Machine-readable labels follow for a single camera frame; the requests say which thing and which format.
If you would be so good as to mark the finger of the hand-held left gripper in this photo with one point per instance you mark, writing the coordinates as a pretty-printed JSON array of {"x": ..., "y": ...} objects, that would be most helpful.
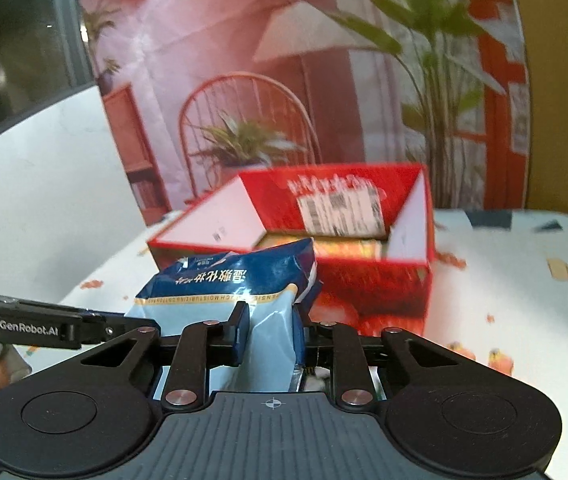
[{"x": 113, "y": 324}]

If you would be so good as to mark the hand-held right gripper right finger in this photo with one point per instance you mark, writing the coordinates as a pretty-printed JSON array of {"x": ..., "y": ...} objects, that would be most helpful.
[{"x": 325, "y": 334}]

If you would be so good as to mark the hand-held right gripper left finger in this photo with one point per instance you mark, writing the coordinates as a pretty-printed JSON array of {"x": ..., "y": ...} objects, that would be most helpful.
[{"x": 240, "y": 332}]

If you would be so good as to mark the blue snack packet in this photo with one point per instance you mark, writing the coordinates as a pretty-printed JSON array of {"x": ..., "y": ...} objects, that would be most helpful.
[{"x": 223, "y": 280}]

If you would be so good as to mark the red cardboard box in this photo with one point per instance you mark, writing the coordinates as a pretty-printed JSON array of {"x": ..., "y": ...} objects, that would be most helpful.
[{"x": 384, "y": 290}]

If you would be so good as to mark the yellow packet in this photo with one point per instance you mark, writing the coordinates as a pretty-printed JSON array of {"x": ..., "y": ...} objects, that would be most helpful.
[{"x": 334, "y": 247}]

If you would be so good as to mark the white printed tablecloth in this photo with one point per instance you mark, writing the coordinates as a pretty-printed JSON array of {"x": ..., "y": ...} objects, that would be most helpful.
[{"x": 514, "y": 300}]

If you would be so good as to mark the wall poster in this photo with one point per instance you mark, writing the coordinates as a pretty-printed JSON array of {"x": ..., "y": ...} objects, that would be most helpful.
[{"x": 188, "y": 35}]

